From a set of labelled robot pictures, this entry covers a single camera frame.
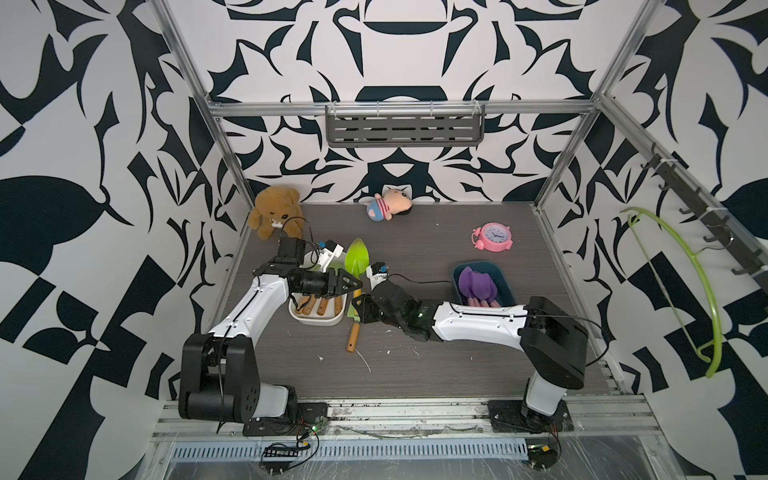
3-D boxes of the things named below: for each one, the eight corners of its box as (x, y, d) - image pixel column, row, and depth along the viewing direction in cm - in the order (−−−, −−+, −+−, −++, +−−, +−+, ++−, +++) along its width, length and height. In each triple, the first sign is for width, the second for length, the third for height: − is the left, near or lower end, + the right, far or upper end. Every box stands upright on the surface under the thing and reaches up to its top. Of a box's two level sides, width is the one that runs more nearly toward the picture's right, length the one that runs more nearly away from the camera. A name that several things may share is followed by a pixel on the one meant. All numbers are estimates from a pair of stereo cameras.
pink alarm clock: (474, 251, 108) (476, 245, 105) (468, 228, 115) (470, 222, 112) (512, 251, 108) (515, 245, 105) (504, 228, 115) (507, 222, 112)
